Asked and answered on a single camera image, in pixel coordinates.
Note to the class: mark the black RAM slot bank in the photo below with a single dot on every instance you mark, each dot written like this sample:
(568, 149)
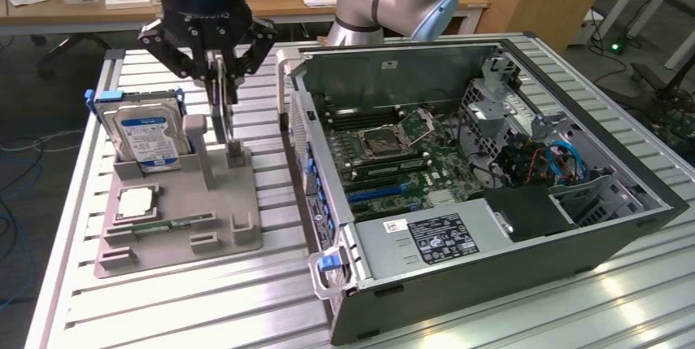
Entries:
(357, 117)

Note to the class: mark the grey disk bay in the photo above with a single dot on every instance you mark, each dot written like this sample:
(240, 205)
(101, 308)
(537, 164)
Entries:
(596, 202)

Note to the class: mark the hard disk in blue caddy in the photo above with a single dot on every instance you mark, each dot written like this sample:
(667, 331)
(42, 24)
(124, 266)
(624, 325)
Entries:
(144, 137)

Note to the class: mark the blue case release latch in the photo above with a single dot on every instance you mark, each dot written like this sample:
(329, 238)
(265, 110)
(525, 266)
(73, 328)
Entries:
(328, 263)

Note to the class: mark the large blue slot latch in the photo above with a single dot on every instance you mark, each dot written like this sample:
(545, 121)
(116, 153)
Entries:
(308, 166)

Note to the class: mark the expansion card with metal bracket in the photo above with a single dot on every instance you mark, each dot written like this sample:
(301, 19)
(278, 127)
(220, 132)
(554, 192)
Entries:
(222, 121)

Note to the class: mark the green lit power switch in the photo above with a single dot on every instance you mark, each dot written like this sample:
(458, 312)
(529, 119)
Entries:
(615, 46)

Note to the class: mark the black plastic shroud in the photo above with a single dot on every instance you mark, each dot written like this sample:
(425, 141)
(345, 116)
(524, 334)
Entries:
(529, 210)

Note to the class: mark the white paper label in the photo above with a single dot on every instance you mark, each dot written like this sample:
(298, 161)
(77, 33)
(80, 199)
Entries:
(28, 0)

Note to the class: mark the white desk frame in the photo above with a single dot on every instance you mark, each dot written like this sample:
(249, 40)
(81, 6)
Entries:
(632, 7)

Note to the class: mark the black open PC case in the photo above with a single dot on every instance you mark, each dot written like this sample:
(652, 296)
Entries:
(488, 284)

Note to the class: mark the silver CPU chip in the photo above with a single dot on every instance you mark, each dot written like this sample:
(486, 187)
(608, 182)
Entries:
(136, 204)

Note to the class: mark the CPU socket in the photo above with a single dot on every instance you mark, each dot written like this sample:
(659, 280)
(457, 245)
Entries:
(382, 141)

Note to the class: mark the blue expansion slot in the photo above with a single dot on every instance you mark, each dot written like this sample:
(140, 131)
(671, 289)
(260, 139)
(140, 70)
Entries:
(377, 194)

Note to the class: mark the metal socket cover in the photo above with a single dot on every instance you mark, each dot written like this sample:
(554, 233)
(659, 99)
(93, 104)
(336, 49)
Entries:
(416, 124)

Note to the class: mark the black office chair base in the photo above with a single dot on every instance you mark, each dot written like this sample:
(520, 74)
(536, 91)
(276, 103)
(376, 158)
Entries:
(70, 46)

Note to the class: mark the green motherboard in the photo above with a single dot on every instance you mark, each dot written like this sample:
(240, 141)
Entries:
(433, 170)

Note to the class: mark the black RAM stick with label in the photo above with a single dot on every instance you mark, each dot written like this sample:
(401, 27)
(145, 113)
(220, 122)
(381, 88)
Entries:
(388, 169)

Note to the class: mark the green RAM stick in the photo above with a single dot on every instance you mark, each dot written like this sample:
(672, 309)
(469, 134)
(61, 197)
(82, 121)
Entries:
(162, 225)

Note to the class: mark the white sticker on case wall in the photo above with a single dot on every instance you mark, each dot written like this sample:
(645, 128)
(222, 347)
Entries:
(388, 64)

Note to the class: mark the grey power supply unit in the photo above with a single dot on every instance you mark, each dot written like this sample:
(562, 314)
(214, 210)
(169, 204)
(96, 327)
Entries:
(380, 251)

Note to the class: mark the metal drive cage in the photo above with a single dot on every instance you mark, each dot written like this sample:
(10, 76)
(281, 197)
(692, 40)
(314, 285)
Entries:
(488, 121)

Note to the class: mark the grey parts rack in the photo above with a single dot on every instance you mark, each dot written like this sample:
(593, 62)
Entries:
(184, 202)

